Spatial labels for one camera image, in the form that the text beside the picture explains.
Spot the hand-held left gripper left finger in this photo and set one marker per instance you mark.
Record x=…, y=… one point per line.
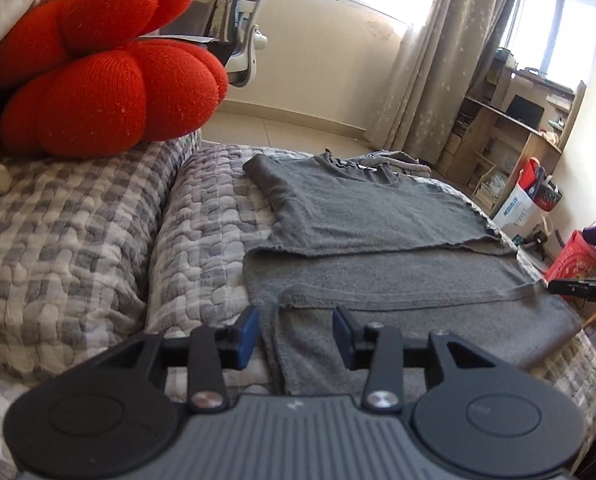
x=248, y=337

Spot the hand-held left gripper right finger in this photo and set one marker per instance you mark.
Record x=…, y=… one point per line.
x=342, y=340

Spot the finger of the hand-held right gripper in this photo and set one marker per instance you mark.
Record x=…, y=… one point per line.
x=568, y=287

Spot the grey knit sweater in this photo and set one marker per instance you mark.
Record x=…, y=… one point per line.
x=378, y=220

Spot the red basket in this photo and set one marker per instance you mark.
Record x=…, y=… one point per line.
x=575, y=260

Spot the white bag with blue print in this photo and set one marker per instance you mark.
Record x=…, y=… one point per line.
x=515, y=212

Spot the red checked bag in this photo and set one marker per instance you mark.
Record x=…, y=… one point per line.
x=540, y=185

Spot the wooden shelf desk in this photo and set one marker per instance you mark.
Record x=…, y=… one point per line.
x=483, y=140

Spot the black monitor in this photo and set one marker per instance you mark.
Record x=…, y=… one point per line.
x=525, y=112

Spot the folded grey blanket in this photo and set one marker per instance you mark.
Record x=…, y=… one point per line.
x=403, y=162

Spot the narrow window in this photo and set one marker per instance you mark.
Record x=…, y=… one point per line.
x=553, y=35

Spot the beige patterned curtain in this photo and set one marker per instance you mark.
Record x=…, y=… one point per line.
x=428, y=60

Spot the red knotted cushion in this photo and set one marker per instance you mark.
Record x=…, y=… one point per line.
x=108, y=75

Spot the white paper sheet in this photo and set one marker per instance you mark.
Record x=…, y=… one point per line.
x=178, y=37

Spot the white office chair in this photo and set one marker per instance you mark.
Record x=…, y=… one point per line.
x=243, y=25

